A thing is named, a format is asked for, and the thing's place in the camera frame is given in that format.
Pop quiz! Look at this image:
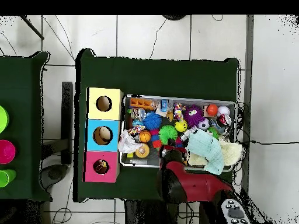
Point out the light blue knitted cloth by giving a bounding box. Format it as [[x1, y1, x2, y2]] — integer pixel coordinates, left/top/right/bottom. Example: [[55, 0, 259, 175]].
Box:
[[186, 129, 226, 176]]

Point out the yellow plush duck toy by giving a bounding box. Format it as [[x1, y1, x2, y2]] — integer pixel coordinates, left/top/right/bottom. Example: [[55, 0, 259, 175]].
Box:
[[95, 160, 108, 173]]

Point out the cream waffle cloth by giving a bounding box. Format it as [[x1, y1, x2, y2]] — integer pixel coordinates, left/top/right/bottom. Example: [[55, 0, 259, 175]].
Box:
[[187, 139, 244, 167]]

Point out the wooden box with three holes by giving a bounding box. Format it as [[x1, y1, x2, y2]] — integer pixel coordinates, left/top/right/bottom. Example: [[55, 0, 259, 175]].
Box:
[[84, 87, 124, 184]]

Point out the shallow clear mesh bin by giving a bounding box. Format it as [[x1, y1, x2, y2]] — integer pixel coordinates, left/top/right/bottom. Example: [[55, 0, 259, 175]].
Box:
[[119, 94, 237, 173]]

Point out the large blue spiky ball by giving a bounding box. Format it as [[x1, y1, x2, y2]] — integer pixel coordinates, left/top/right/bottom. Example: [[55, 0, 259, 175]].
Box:
[[142, 111, 163, 131]]

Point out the orange basketball toy ball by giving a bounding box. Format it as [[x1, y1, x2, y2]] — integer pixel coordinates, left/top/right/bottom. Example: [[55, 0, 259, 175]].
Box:
[[139, 129, 152, 144]]

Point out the green spiky ball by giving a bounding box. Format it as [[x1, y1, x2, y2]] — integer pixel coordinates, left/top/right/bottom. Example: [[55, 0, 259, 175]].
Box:
[[158, 125, 179, 145]]

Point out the long orange building block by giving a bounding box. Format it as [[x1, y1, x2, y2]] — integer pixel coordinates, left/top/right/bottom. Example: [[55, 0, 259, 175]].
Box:
[[130, 97, 158, 110]]

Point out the tan orange ball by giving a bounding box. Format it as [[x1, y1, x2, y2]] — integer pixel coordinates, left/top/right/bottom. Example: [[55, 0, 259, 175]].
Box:
[[135, 143, 151, 159]]

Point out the yellow smiley ball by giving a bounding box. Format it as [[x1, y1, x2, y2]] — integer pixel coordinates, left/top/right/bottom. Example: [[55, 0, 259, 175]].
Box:
[[175, 118, 189, 132]]

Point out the purple spiky ball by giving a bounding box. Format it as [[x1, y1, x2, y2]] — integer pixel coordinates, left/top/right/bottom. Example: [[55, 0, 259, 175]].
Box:
[[183, 105, 206, 128]]

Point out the small soccer ball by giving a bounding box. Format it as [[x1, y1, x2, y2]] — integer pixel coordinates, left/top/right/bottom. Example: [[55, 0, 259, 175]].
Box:
[[197, 118, 211, 131]]

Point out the dark green table cloth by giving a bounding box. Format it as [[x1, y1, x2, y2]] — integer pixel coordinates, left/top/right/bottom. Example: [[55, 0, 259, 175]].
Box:
[[74, 48, 241, 204]]

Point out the white baseball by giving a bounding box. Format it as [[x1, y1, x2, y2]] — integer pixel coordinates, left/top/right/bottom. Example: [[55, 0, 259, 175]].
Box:
[[218, 105, 231, 117]]

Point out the black panel on stand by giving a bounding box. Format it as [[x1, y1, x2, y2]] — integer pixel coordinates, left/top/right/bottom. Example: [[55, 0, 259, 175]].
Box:
[[41, 81, 75, 185]]

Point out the black round base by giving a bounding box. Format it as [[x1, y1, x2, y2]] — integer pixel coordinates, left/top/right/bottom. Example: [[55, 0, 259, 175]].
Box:
[[162, 15, 187, 22]]

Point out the side table with green cloth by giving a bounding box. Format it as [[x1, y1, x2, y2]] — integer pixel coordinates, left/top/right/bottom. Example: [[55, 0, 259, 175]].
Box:
[[0, 51, 51, 201]]

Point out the pink plastic cup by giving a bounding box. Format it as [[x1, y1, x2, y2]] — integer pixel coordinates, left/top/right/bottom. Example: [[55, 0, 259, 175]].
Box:
[[0, 139, 17, 165]]

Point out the yellow-green plastic cup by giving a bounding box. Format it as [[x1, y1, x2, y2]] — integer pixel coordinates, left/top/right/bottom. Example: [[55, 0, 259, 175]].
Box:
[[0, 104, 10, 134]]

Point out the bright green plastic cup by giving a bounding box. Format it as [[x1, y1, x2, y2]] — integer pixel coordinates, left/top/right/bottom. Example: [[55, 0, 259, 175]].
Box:
[[0, 169, 18, 188]]

